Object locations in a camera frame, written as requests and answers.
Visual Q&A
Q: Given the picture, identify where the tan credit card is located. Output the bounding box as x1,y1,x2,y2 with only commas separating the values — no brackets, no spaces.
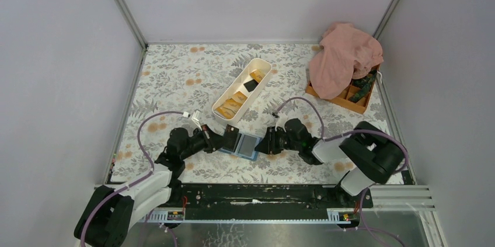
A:
222,98,242,113

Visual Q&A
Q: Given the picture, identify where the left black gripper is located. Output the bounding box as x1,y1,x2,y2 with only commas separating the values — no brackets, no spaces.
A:
180,125,232,161

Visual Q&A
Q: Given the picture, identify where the white oblong plastic bin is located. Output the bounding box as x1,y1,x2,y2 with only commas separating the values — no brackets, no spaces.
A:
211,58,273,126

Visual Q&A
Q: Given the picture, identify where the green camouflage item in tray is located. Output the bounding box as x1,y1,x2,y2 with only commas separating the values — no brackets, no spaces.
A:
348,69,378,103

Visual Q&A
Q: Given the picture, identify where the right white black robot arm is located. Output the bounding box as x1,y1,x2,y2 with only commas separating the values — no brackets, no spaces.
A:
255,119,408,207

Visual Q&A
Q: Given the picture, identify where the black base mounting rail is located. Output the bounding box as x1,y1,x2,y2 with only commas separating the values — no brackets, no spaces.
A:
158,183,373,221

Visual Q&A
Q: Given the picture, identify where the orange wooden divided tray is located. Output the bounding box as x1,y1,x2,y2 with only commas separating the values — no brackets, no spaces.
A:
326,64,380,114

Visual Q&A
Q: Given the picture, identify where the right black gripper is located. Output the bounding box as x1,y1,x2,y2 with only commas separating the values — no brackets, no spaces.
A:
254,126,301,155

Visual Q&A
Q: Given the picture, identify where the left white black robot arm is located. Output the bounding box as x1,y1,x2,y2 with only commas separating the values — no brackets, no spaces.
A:
74,124,225,246

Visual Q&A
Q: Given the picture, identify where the white slotted cable duct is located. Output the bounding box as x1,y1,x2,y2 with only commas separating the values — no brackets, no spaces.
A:
99,208,352,224

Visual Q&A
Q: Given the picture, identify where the black item in bin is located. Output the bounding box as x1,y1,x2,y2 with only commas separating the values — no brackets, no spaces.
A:
243,79,259,92

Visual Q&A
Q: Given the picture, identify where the floral patterned table mat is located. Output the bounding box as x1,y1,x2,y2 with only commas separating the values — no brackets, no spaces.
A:
109,44,388,184

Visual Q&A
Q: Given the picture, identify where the pink crumpled cloth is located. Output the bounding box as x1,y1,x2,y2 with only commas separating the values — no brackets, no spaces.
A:
309,22,384,99

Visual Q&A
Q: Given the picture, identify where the blue leather card holder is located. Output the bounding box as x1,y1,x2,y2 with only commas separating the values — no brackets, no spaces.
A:
219,133,262,161

